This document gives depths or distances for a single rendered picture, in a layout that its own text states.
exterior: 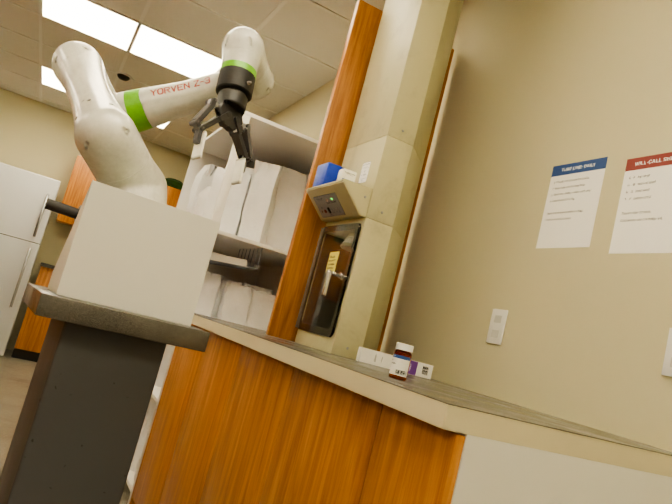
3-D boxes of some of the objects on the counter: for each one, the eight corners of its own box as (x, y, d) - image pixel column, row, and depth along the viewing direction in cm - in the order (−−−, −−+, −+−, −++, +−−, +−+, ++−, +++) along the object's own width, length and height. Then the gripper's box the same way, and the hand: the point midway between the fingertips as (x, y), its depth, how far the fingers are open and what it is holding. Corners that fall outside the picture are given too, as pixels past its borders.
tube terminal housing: (351, 356, 241) (398, 171, 251) (394, 369, 211) (445, 159, 222) (294, 341, 230) (345, 149, 241) (331, 353, 201) (387, 134, 211)
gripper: (254, 123, 166) (240, 195, 159) (186, 71, 147) (166, 150, 140) (275, 118, 162) (262, 191, 155) (208, 63, 143) (188, 144, 136)
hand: (217, 167), depth 148 cm, fingers open, 13 cm apart
